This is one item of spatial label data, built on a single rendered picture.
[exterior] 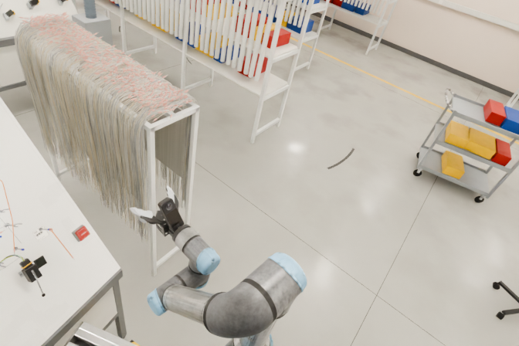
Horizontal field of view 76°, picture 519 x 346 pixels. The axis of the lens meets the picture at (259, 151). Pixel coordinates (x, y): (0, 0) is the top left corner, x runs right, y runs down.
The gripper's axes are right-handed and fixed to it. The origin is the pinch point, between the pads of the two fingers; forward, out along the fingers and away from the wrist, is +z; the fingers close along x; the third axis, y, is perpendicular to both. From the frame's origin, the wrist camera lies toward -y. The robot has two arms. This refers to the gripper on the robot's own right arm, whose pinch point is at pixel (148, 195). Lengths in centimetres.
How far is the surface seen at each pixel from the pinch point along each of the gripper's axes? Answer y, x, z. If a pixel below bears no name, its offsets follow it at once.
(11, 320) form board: 50, -57, 20
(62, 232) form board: 41, -27, 38
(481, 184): 192, 362, -106
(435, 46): 225, 751, 104
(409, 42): 237, 744, 158
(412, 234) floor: 191, 229, -78
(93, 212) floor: 160, 4, 133
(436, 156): 193, 366, -47
